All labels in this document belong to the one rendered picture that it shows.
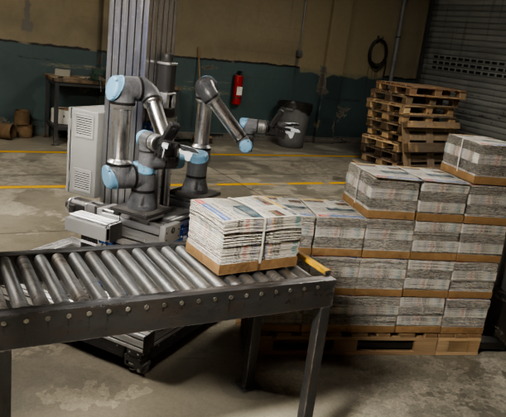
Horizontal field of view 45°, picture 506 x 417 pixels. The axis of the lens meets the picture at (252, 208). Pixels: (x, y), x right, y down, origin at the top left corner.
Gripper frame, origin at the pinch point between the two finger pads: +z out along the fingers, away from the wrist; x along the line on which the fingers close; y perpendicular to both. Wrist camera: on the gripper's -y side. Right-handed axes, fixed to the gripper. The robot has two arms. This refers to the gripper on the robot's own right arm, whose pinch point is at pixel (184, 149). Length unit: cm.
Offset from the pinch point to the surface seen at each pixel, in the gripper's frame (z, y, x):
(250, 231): 32.7, 23.6, -16.4
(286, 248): 33, 30, -37
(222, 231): 30.4, 24.7, -4.7
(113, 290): 27, 49, 34
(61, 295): 25, 51, 52
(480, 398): 66, 101, -172
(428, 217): 14, 16, -157
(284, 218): 33.8, 17.4, -31.4
